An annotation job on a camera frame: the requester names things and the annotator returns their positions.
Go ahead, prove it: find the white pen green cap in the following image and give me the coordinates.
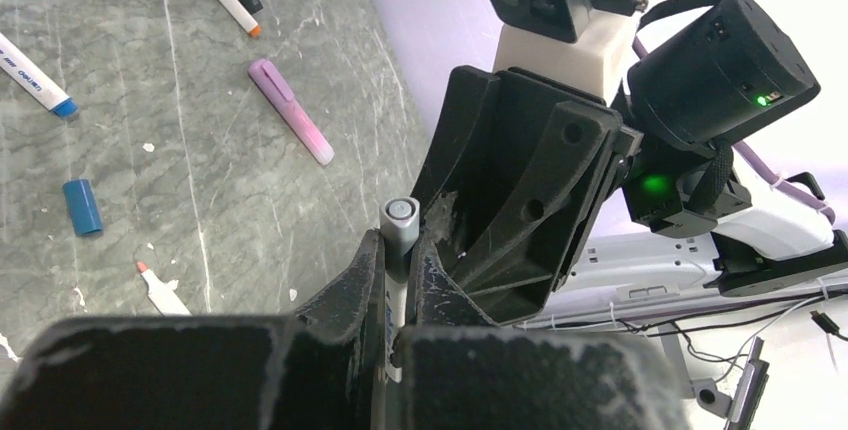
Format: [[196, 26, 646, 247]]
[[1, 34, 78, 118]]

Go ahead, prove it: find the white pen grey cap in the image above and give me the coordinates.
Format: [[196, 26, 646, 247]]
[[379, 197, 420, 383]]

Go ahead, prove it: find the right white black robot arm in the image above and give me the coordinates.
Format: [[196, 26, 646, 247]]
[[412, 0, 847, 323]]

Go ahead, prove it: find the white pen orange tip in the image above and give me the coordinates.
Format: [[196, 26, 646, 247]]
[[136, 261, 191, 316]]

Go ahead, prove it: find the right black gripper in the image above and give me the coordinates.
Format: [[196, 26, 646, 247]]
[[412, 66, 642, 324]]

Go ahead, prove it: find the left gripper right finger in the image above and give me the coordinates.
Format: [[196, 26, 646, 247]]
[[396, 241, 689, 429]]

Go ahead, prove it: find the purple pink highlighter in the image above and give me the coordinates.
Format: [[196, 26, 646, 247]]
[[248, 59, 335, 166]]

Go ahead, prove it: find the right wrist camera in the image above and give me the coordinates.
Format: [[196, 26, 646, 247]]
[[490, 0, 648, 104]]

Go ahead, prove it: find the blue pen cap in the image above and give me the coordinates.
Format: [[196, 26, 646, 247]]
[[62, 179, 103, 236]]

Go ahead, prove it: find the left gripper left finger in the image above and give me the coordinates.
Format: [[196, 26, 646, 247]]
[[1, 230, 384, 429]]

